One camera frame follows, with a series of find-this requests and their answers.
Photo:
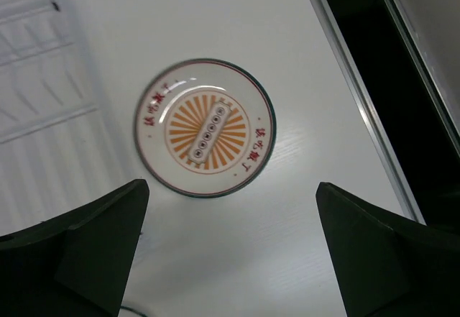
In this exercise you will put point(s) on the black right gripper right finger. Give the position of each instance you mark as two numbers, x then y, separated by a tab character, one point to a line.
386	264

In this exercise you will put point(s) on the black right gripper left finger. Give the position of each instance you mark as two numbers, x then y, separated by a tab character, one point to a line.
77	263

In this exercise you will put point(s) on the orange sunburst ceramic plate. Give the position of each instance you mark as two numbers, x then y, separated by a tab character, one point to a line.
204	128

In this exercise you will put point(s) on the white wire dish rack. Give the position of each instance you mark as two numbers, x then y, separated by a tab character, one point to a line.
43	79

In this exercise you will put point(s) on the aluminium table edge rail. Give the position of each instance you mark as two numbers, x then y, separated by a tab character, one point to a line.
368	112

